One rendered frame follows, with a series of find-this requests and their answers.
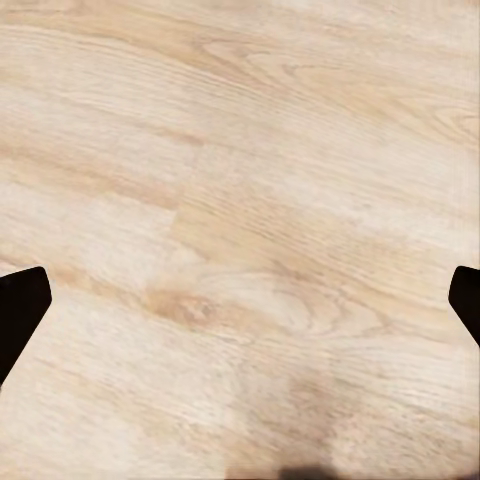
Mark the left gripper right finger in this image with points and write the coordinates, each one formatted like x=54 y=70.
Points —
x=464 y=297

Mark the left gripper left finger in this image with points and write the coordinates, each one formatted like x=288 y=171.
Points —
x=24 y=298

